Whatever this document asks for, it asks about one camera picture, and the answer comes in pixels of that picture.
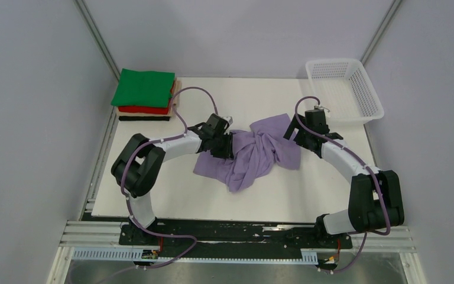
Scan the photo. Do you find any lavender t shirt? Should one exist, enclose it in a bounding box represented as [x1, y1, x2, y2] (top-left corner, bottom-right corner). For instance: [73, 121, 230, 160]
[193, 114, 301, 193]

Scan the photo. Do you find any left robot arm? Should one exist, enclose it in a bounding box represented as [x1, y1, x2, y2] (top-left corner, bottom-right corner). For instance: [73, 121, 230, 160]
[111, 114, 234, 244]

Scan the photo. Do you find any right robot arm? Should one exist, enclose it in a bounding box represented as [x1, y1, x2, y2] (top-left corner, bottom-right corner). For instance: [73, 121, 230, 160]
[284, 108, 405, 247]

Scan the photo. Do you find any white plastic basket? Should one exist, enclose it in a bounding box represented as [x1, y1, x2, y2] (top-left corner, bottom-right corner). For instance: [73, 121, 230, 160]
[305, 58, 385, 125]

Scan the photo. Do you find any red folded t shirt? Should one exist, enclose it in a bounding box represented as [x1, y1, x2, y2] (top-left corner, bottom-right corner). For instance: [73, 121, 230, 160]
[117, 88, 173, 116]

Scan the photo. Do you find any green folded t shirt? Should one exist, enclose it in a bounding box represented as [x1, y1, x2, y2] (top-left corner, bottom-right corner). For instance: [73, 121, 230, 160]
[111, 69, 176, 108]

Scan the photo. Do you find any black folded t shirt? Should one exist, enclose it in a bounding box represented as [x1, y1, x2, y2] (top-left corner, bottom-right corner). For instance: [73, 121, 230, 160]
[118, 116, 171, 121]

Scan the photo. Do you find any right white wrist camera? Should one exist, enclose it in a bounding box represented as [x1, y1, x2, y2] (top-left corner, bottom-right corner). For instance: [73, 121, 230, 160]
[314, 105, 330, 115]

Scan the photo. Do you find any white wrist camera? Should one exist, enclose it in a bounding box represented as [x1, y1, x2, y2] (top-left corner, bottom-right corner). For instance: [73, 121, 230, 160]
[221, 116, 233, 125]
[314, 105, 330, 115]

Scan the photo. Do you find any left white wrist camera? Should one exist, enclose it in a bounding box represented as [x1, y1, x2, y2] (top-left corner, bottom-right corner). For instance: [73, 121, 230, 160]
[221, 116, 233, 125]

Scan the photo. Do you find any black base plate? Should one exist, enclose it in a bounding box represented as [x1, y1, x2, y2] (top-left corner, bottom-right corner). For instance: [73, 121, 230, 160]
[119, 219, 352, 259]

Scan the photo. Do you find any white slotted cable duct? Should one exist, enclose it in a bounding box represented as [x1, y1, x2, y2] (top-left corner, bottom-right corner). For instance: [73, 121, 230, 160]
[72, 247, 319, 264]

